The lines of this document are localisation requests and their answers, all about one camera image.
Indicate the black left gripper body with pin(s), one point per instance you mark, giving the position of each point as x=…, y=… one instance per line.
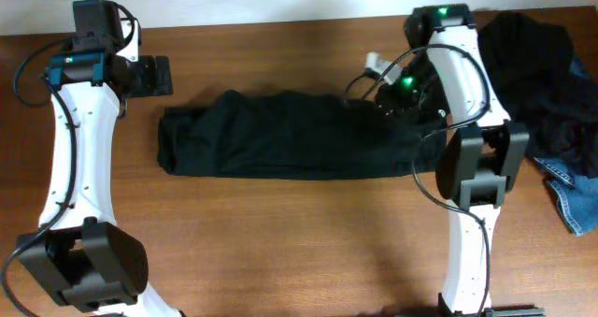
x=162, y=75

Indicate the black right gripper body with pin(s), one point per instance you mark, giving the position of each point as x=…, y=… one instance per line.
x=408, y=94

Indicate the black pants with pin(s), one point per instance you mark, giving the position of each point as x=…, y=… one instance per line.
x=293, y=136

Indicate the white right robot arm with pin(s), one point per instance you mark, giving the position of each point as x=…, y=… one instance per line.
x=480, y=164

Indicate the black garment pile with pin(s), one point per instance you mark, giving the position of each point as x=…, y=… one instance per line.
x=529, y=66

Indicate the blue denim jeans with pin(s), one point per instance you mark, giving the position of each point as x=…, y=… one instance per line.
x=576, y=194

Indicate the black metal rail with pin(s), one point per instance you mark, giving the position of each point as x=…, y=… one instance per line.
x=515, y=312

